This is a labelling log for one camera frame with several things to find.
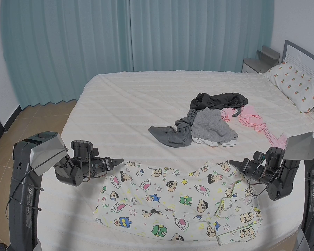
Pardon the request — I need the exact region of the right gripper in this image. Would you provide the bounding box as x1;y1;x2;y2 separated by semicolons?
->
239;159;257;177

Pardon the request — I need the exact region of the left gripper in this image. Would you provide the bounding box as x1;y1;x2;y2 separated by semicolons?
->
94;156;116;172

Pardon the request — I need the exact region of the white printed pyjama top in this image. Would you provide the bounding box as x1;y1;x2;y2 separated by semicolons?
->
93;161;262;246

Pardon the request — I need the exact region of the bed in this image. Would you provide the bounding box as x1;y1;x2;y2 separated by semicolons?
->
33;39;314;251

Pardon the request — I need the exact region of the pile of clothes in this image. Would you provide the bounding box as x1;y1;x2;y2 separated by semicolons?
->
148;92;249;148

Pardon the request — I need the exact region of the pink garment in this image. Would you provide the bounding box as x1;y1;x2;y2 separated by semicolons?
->
221;105;288;148

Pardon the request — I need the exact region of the white printed pillow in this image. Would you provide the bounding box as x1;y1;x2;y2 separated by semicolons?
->
263;61;314;113

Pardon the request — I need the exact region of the grey bedside table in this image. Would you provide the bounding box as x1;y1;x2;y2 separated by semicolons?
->
242;45;281;74

